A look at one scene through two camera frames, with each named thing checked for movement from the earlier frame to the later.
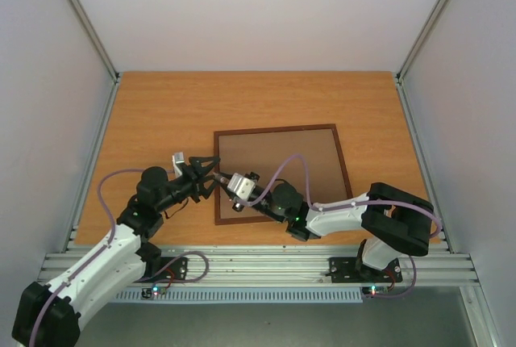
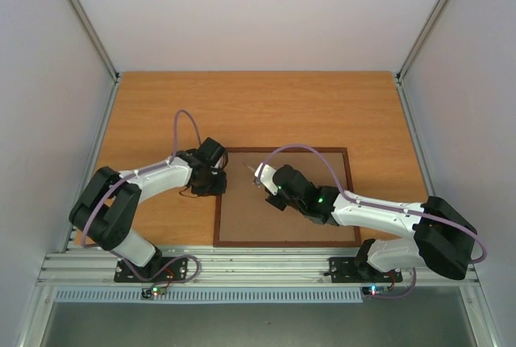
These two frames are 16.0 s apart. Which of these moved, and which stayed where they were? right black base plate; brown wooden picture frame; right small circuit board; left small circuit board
Moved: brown wooden picture frame
Stayed: right black base plate; left small circuit board; right small circuit board
